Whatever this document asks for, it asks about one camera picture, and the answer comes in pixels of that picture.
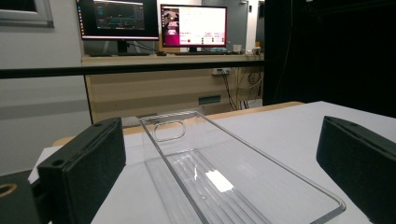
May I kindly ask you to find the black horizontal frame bar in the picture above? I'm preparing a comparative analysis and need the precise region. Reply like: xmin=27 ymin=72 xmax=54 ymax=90
xmin=0 ymin=60 xmax=265 ymax=79

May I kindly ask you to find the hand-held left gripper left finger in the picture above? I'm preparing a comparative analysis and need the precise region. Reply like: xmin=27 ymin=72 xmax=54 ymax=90
xmin=36 ymin=117 xmax=127 ymax=224

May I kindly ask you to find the clear plastic bin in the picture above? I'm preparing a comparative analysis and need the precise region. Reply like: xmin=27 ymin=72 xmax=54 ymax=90
xmin=138 ymin=110 xmax=347 ymax=224

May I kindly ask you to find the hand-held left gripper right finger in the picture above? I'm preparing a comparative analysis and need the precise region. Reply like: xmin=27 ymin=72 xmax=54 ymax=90
xmin=316 ymin=115 xmax=396 ymax=224

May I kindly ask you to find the dark-screen computer monitor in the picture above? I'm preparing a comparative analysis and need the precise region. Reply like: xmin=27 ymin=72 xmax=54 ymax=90
xmin=75 ymin=0 xmax=160 ymax=56

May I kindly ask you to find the white power strip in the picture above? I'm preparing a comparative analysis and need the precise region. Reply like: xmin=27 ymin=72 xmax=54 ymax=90
xmin=212 ymin=67 xmax=233 ymax=76

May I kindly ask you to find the light wooden desk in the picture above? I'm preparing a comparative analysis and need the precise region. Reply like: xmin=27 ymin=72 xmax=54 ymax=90
xmin=81 ymin=53 xmax=265 ymax=124

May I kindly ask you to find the grey window frame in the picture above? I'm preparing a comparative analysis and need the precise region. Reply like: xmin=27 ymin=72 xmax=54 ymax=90
xmin=0 ymin=0 xmax=54 ymax=28

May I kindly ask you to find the bright-screen computer monitor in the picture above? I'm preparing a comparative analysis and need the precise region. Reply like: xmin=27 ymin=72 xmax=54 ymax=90
xmin=160 ymin=4 xmax=228 ymax=53

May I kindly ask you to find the bundle of desk cables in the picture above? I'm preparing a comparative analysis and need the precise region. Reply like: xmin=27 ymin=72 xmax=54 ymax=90
xmin=220 ymin=69 xmax=265 ymax=112

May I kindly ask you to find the light wooden table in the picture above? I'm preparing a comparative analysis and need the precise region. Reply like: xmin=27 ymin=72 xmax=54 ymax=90
xmin=51 ymin=101 xmax=304 ymax=147

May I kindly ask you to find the black curtain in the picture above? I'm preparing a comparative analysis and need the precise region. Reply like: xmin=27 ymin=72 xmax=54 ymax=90
xmin=263 ymin=0 xmax=396 ymax=119

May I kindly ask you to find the black keyboard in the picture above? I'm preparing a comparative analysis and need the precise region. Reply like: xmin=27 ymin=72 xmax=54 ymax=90
xmin=174 ymin=50 xmax=232 ymax=56
xmin=88 ymin=51 xmax=152 ymax=58

